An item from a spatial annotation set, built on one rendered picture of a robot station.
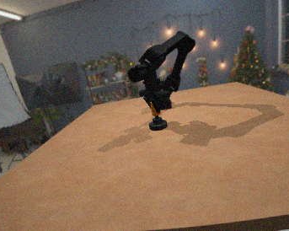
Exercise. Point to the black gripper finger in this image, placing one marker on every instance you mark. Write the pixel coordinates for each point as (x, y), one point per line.
(148, 100)
(157, 104)

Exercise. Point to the orange knob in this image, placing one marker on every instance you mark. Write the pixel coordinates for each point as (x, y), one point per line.
(154, 112)

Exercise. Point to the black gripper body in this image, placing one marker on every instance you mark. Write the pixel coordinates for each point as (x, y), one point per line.
(151, 90)

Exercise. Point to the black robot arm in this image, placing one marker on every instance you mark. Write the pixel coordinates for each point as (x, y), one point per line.
(156, 55)

